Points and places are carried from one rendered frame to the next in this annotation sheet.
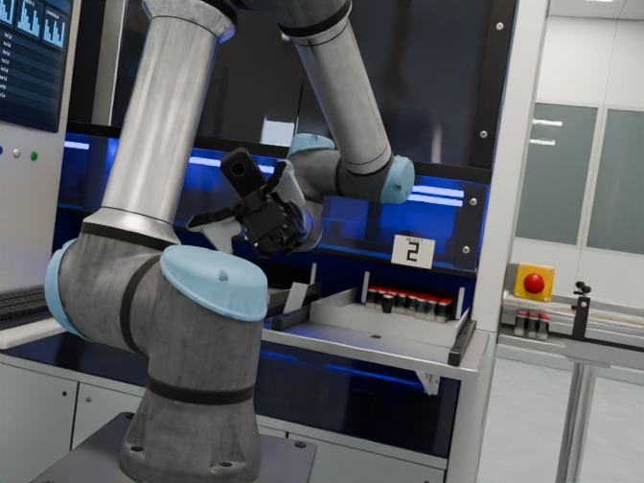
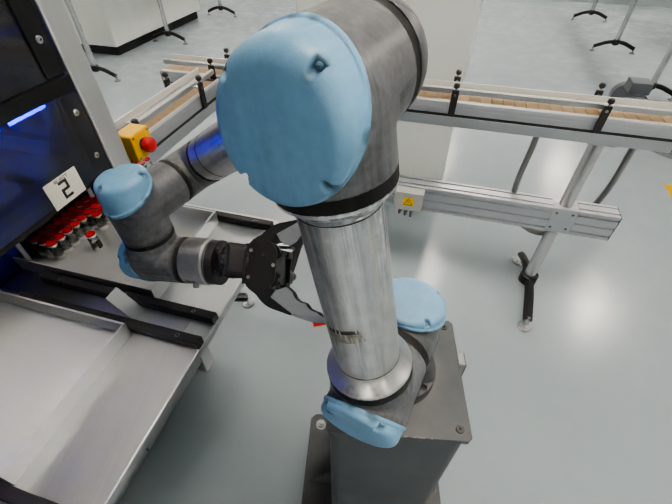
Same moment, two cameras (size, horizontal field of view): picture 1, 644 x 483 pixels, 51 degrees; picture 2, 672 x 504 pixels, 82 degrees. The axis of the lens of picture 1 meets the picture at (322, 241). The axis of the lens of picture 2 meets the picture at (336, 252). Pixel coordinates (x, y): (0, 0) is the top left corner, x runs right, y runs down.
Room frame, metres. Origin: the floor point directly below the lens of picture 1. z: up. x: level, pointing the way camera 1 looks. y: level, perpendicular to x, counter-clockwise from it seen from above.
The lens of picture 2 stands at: (0.84, 0.50, 1.49)
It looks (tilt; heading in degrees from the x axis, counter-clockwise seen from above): 44 degrees down; 269
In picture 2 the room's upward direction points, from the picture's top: straight up
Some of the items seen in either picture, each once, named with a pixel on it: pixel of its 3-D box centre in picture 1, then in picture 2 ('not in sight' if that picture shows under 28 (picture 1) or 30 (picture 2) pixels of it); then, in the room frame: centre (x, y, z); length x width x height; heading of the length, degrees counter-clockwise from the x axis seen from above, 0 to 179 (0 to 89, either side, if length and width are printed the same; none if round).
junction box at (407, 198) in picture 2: not in sight; (409, 198); (0.51, -0.86, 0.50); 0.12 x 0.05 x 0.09; 164
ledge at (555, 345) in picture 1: (531, 339); not in sight; (1.41, -0.47, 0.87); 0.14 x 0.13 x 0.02; 164
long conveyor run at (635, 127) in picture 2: not in sight; (391, 92); (0.62, -0.96, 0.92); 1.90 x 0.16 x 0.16; 164
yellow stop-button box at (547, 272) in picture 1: (533, 282); (132, 142); (1.37, -0.44, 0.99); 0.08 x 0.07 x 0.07; 164
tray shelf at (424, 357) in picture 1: (304, 315); (103, 309); (1.31, 0.01, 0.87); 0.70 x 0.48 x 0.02; 74
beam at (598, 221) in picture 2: not in sight; (415, 193); (0.48, -0.92, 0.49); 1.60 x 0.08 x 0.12; 164
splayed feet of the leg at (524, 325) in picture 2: not in sight; (525, 282); (-0.10, -0.75, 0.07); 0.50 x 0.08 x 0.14; 74
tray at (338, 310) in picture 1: (397, 313); (123, 238); (1.33, -0.17, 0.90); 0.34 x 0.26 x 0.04; 164
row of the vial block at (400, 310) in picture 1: (406, 304); (82, 227); (1.43, -0.20, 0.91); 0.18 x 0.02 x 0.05; 74
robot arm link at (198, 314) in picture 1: (205, 312); (405, 323); (0.72, 0.11, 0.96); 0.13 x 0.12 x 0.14; 62
